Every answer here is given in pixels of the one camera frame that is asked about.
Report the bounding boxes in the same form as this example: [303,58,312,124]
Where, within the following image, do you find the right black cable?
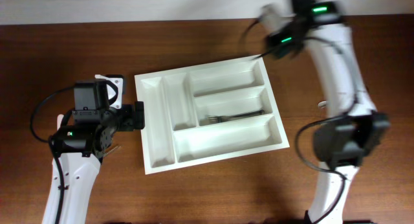
[239,18,360,224]

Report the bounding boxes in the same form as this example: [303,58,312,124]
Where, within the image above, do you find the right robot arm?
[259,0,390,223]

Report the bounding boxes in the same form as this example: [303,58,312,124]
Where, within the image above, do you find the black cable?
[239,18,360,224]
[29,85,76,224]

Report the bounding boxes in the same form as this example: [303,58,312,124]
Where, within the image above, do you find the white plastic knife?
[57,114,64,129]

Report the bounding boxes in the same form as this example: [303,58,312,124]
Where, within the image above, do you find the steel fork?
[207,109,265,124]

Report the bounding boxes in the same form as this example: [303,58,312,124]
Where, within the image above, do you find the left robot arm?
[42,77,145,223]

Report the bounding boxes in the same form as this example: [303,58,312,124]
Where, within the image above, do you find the white plastic cutlery tray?
[135,56,289,174]

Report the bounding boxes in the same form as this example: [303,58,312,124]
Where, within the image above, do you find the steel serrated tongs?
[103,145,121,157]

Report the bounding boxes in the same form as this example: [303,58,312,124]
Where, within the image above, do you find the left black cable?
[29,85,76,224]

